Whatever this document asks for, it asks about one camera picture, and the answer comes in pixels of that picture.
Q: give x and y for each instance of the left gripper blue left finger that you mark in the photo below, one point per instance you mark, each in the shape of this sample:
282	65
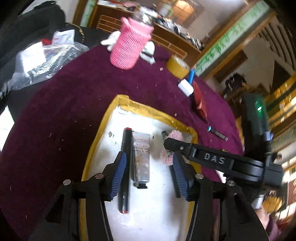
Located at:
113	174

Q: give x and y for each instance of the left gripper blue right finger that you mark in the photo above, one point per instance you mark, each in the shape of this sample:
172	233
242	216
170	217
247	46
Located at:
184	173

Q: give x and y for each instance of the pink fluffy plush toy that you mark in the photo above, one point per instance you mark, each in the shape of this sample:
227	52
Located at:
171	148

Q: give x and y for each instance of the black marker red cap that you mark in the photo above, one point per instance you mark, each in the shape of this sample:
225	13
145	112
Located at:
124	189

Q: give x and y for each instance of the silver hand cream tube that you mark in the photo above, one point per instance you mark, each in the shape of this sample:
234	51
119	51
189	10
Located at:
141	159

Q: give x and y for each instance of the black marker blue cap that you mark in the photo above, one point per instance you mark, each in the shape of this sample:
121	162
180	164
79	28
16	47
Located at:
218	134

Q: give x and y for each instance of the thin black pen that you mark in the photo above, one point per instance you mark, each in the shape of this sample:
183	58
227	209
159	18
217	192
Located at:
174	180

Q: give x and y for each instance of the white tray with yellow tape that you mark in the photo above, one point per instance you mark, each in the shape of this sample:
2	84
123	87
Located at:
155	213

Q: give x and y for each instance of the red foil packet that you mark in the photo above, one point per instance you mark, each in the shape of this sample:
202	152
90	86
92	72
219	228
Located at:
200	106

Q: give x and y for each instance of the maroon velvet tablecloth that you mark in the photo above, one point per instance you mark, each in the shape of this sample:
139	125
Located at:
51	139

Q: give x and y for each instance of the white eraser block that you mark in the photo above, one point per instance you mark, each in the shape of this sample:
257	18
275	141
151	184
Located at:
185	87

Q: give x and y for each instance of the blue small box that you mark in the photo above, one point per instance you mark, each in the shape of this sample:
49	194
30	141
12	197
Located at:
191	76

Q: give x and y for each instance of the yellow packing tape roll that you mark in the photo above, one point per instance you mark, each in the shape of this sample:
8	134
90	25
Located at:
177	67

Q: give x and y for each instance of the bubble wrap package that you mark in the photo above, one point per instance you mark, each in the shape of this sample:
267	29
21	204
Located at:
39	63

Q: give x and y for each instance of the wooden counter with clutter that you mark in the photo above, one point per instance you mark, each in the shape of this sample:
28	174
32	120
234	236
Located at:
111	19

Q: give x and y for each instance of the bottle in pink knit sleeve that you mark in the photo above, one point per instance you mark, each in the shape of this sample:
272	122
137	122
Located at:
133	37

